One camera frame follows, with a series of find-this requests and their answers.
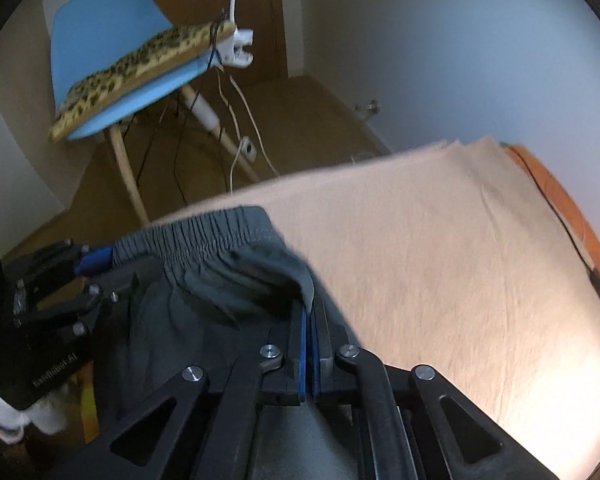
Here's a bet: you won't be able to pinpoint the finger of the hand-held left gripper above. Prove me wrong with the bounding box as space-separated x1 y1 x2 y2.
15 271 141 345
6 239 115 292

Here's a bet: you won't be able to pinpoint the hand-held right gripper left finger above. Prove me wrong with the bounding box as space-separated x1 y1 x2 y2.
45 300 309 480

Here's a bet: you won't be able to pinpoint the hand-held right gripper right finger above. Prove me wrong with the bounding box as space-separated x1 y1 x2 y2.
310 296 561 480

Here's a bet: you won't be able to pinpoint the dark grey pants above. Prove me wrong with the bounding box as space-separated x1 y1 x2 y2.
87 205 361 480

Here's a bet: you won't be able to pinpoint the colourful printed mat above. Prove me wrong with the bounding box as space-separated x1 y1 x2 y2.
79 365 100 443

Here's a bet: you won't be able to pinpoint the person's white socked foot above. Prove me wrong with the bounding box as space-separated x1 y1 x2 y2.
0 391 69 444

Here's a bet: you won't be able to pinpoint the beige bed sheet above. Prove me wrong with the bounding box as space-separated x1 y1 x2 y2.
150 136 600 461

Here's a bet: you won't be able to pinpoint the leopard print seat cushion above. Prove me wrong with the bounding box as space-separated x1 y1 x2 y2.
49 20 237 142

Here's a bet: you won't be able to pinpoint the blue chair with wooden legs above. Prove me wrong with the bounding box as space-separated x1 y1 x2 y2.
47 0 261 226

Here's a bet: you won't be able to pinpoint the black cable bundle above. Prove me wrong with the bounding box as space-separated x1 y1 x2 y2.
136 102 193 211

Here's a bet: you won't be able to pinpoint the white cable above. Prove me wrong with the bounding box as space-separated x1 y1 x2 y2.
216 71 282 193

